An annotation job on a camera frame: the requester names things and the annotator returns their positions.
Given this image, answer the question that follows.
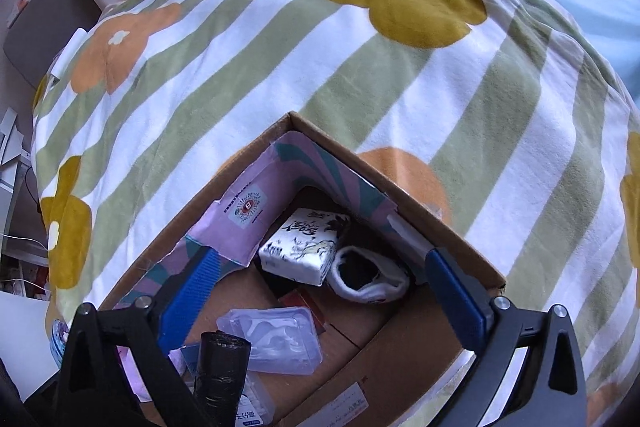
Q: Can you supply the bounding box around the clear plastic case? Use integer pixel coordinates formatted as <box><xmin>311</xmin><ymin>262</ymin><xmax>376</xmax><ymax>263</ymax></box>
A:
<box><xmin>216</xmin><ymin>306</ymin><xmax>323</xmax><ymax>375</ymax></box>

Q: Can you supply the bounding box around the cardboard box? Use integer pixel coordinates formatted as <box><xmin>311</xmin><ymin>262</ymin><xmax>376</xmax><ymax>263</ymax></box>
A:
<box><xmin>97</xmin><ymin>109</ymin><xmax>507</xmax><ymax>427</ymax></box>

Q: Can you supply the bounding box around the white cable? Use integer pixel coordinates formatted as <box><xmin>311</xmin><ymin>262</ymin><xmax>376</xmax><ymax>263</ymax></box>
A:
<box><xmin>0</xmin><ymin>234</ymin><xmax>51</xmax><ymax>254</ymax></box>

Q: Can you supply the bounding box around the white printed tissue pack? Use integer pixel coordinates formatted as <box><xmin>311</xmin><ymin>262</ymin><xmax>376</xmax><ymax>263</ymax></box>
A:
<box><xmin>257</xmin><ymin>207</ymin><xmax>351</xmax><ymax>287</ymax></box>

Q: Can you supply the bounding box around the clear cotton swab box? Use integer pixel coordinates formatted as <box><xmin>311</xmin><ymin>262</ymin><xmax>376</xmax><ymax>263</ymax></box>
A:
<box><xmin>230</xmin><ymin>369</ymin><xmax>276</xmax><ymax>427</ymax></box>

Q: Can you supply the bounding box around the white sock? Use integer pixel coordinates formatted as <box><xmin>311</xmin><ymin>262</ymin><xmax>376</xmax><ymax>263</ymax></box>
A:
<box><xmin>327</xmin><ymin>244</ymin><xmax>412</xmax><ymax>305</ymax></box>

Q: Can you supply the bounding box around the black garbage bag roll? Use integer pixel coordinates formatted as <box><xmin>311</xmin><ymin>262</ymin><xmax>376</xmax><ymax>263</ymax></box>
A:
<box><xmin>192</xmin><ymin>330</ymin><xmax>252</xmax><ymax>427</ymax></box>

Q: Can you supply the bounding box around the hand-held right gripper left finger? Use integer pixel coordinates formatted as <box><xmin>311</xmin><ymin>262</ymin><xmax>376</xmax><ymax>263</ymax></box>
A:
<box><xmin>52</xmin><ymin>244</ymin><xmax>223</xmax><ymax>427</ymax></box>

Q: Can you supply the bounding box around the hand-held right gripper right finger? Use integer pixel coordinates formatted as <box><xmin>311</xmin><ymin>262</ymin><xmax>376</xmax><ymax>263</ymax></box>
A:
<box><xmin>424</xmin><ymin>247</ymin><xmax>587</xmax><ymax>427</ymax></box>

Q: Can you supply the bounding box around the white shelf unit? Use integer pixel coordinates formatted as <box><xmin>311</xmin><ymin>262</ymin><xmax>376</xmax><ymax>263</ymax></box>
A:
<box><xmin>0</xmin><ymin>107</ymin><xmax>36</xmax><ymax>218</ymax></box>

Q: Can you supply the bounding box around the small blue box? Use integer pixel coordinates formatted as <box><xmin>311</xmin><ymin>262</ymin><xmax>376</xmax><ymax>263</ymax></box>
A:
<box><xmin>181</xmin><ymin>344</ymin><xmax>203</xmax><ymax>378</ymax></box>

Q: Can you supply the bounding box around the white side table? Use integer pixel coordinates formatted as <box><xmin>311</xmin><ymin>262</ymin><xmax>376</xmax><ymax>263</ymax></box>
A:
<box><xmin>0</xmin><ymin>292</ymin><xmax>63</xmax><ymax>403</ymax></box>

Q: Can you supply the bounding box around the floral striped blanket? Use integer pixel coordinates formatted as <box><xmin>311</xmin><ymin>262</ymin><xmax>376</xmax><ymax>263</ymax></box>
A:
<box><xmin>30</xmin><ymin>0</ymin><xmax>640</xmax><ymax>427</ymax></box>

